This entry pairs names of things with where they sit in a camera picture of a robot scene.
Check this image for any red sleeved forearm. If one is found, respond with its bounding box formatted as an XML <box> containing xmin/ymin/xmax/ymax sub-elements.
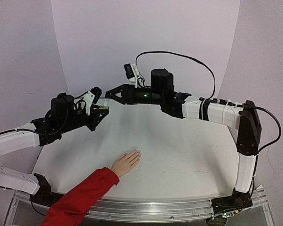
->
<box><xmin>42</xmin><ymin>167</ymin><xmax>119</xmax><ymax>226</ymax></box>

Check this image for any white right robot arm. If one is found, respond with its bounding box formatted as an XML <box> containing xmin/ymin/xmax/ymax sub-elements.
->
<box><xmin>105</xmin><ymin>69</ymin><xmax>261</xmax><ymax>193</ymax></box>

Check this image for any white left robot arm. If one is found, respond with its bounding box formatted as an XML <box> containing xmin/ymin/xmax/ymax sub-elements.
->
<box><xmin>0</xmin><ymin>91</ymin><xmax>109</xmax><ymax>195</ymax></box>

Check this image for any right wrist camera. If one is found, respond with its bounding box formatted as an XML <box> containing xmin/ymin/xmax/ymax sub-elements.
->
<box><xmin>124</xmin><ymin>64</ymin><xmax>140</xmax><ymax>83</ymax></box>

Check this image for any black right camera cable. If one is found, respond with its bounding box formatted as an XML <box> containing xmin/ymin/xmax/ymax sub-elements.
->
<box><xmin>135</xmin><ymin>51</ymin><xmax>282</xmax><ymax>151</ymax></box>

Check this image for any yellow nail polish bottle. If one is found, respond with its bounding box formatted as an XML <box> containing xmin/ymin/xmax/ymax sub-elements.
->
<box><xmin>99</xmin><ymin>105</ymin><xmax>109</xmax><ymax>111</ymax></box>

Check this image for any aluminium table edge rail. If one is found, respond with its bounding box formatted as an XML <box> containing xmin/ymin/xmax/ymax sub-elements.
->
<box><xmin>5</xmin><ymin>188</ymin><xmax>274</xmax><ymax>226</ymax></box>

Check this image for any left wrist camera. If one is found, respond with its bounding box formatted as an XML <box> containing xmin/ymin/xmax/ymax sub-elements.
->
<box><xmin>83</xmin><ymin>87</ymin><xmax>102</xmax><ymax>116</ymax></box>

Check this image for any mannequin hand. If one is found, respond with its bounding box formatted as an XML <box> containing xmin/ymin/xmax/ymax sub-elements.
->
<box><xmin>110</xmin><ymin>150</ymin><xmax>141</xmax><ymax>178</ymax></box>

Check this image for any white nail polish cap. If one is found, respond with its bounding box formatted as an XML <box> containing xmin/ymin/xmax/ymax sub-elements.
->
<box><xmin>103</xmin><ymin>98</ymin><xmax>110</xmax><ymax>107</ymax></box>

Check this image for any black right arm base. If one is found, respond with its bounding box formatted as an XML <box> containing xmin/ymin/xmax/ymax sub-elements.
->
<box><xmin>211</xmin><ymin>189</ymin><xmax>252</xmax><ymax>216</ymax></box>

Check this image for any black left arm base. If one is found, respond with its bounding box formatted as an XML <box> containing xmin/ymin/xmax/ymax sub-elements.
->
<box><xmin>30</xmin><ymin>173</ymin><xmax>63</xmax><ymax>207</ymax></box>

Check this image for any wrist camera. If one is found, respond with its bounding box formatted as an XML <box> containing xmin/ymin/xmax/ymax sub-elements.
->
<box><xmin>83</xmin><ymin>87</ymin><xmax>102</xmax><ymax>116</ymax></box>
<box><xmin>124</xmin><ymin>64</ymin><xmax>140</xmax><ymax>83</ymax></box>

